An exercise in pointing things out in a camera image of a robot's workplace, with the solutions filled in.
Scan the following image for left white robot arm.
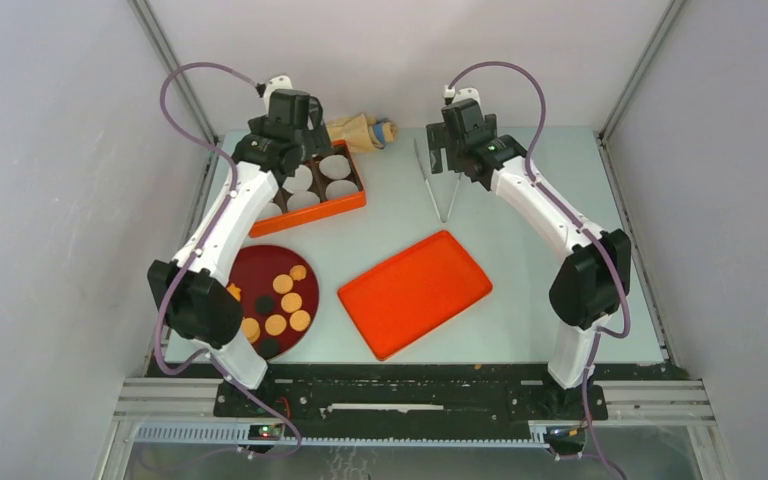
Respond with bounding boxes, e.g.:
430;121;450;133
148;89;332;417

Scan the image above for dark round cookie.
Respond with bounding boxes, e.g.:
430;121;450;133
254;295;275;316

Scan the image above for dark red round plate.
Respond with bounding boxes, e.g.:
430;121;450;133
226;245;320;361

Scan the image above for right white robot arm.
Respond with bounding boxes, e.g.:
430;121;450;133
426;94;631;418

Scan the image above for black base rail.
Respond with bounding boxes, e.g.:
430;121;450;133
214;362;609;439

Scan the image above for beige cloth doll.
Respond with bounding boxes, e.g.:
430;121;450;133
326;113;399;153

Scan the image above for metal serving tongs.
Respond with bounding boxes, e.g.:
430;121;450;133
413;137;462;225

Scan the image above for orange box lid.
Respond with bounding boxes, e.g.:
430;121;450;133
337;230;493;361

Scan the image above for orange compartment cookie box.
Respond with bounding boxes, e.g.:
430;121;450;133
249;140;367;238

